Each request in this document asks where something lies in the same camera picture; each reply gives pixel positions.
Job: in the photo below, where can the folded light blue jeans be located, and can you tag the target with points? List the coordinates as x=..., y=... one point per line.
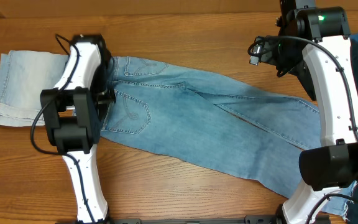
x=23, y=75

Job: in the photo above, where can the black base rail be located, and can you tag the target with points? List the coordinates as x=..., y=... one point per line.
x=191, y=221

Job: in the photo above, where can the medium blue denim jeans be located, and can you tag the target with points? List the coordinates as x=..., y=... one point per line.
x=210, y=120

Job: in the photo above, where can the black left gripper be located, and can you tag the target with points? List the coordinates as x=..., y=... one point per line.
x=109, y=97

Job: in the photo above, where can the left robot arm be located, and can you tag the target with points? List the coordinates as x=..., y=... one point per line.
x=73, y=112

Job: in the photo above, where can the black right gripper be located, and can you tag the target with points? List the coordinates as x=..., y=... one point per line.
x=305, y=83

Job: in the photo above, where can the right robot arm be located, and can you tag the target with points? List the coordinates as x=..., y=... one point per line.
x=314, y=45

